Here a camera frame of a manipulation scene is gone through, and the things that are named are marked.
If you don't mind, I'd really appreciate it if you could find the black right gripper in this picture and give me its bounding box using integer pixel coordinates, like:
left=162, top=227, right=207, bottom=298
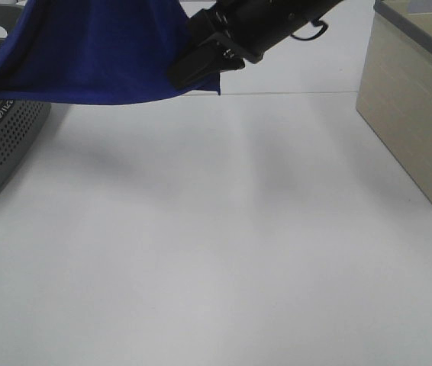
left=166, top=0, right=278, bottom=91

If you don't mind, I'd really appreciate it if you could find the blue microfibre towel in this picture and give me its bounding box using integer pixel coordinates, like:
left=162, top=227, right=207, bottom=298
left=0, top=0, right=221, bottom=106

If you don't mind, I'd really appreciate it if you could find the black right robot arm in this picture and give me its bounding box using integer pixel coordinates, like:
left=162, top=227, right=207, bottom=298
left=167, top=0, right=339, bottom=90

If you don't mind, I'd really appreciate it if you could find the beige plastic storage bin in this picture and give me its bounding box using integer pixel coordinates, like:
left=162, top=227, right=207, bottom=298
left=356, top=1, right=432, bottom=204

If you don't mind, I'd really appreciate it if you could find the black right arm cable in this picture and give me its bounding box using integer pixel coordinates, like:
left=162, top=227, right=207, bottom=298
left=291, top=18, right=329, bottom=41

